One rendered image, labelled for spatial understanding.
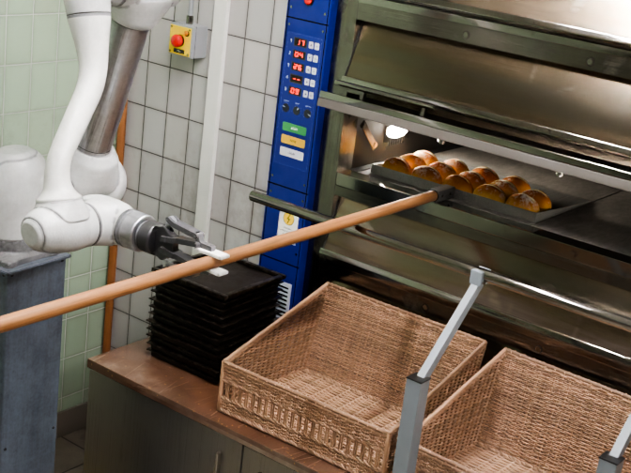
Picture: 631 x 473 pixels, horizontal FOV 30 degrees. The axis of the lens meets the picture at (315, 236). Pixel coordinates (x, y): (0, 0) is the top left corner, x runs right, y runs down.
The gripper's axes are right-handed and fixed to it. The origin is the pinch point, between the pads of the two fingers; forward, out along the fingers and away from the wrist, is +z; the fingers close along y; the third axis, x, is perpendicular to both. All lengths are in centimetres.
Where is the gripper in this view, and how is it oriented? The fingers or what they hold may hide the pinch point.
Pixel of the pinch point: (212, 261)
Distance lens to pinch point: 258.2
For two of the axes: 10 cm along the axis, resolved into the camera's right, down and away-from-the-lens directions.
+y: -1.2, 9.4, 3.1
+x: -6.0, 1.8, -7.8
